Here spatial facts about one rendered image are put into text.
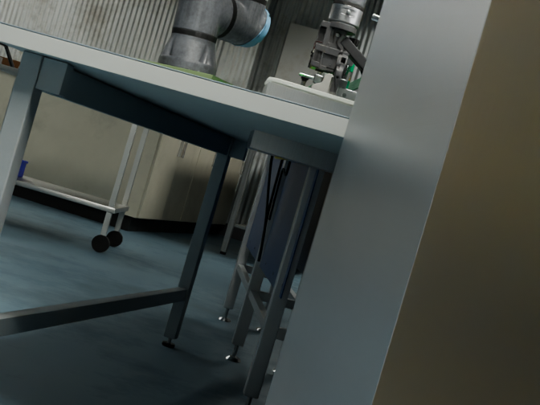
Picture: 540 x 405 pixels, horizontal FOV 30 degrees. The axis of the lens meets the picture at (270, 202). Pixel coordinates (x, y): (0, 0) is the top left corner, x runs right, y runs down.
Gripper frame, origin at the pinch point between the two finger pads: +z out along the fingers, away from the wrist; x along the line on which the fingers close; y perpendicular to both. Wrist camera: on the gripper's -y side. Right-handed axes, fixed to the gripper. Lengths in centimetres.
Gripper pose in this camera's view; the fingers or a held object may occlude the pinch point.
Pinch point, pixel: (327, 109)
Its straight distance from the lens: 241.1
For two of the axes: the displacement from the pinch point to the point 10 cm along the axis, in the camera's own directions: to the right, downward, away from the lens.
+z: -2.8, 9.6, 0.2
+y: -9.6, -2.8, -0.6
